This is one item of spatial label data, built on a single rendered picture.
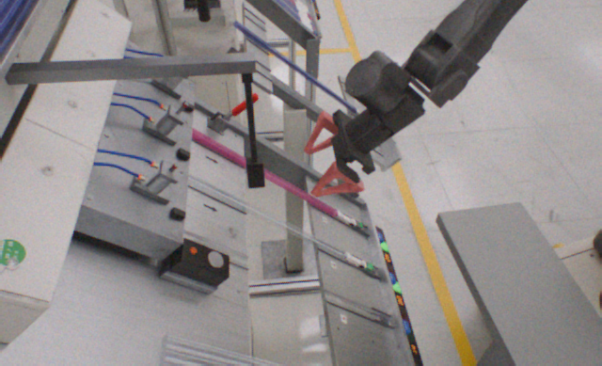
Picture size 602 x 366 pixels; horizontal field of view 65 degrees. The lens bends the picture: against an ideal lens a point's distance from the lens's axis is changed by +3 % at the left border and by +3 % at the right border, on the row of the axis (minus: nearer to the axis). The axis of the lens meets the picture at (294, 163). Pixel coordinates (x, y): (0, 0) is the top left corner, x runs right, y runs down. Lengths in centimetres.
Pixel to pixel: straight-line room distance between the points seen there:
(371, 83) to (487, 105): 221
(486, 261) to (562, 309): 18
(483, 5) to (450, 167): 173
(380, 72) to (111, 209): 37
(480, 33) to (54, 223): 54
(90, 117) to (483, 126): 227
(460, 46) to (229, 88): 127
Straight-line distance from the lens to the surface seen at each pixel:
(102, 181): 58
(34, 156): 54
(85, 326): 57
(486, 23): 68
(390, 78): 63
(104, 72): 50
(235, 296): 70
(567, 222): 233
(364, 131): 69
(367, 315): 94
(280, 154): 98
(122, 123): 66
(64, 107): 60
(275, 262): 189
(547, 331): 124
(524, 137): 266
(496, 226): 137
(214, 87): 182
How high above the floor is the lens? 161
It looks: 45 degrees down
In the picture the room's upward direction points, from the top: straight up
